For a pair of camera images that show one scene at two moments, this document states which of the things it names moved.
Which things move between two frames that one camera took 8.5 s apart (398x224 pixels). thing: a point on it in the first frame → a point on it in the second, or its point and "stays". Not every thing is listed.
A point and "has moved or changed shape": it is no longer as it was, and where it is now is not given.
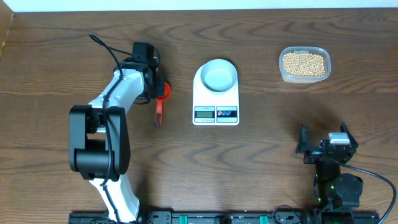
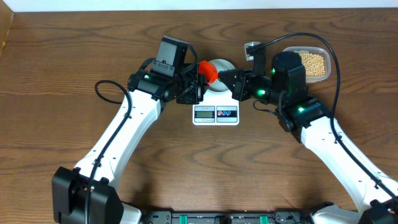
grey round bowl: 218,75 stays
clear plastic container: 304,64 stays
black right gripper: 311,155 → 239,90
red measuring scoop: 159,104 has moved or changed shape
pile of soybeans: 304,64 stays
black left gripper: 160,91 → 199,86
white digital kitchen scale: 212,108 stays
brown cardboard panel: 7,17 stays
